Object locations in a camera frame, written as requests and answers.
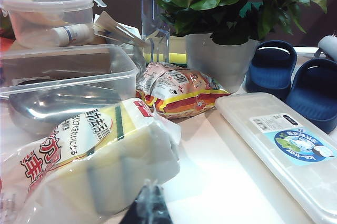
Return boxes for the packaged yellow sponges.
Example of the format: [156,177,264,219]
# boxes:
[0,97,183,224]

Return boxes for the short clear water bottle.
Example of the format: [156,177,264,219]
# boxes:
[140,0,171,65]

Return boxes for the white lidded ice tray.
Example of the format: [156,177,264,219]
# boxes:
[215,91,337,224]

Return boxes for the large transparent plastic box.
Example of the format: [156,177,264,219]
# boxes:
[0,43,140,136]

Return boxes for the small clear lidded container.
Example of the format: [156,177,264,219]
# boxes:
[0,0,107,50]

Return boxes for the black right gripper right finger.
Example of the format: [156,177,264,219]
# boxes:
[152,180,174,224]

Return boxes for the blue slipper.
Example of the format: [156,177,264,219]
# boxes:
[284,58,337,135]
[244,40,299,101]

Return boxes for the clear plastic bag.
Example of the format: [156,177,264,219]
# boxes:
[0,155,150,224]

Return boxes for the small white bottle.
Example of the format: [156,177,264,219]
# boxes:
[51,23,93,47]

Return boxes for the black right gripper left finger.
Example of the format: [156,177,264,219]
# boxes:
[118,179,154,224]

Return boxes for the white cylindrical object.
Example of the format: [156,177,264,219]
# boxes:
[314,34,337,62]

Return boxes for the white plant pot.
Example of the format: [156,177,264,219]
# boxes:
[185,32,262,94]

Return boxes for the orange instant noodle packet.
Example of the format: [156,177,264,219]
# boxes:
[135,62,232,120]

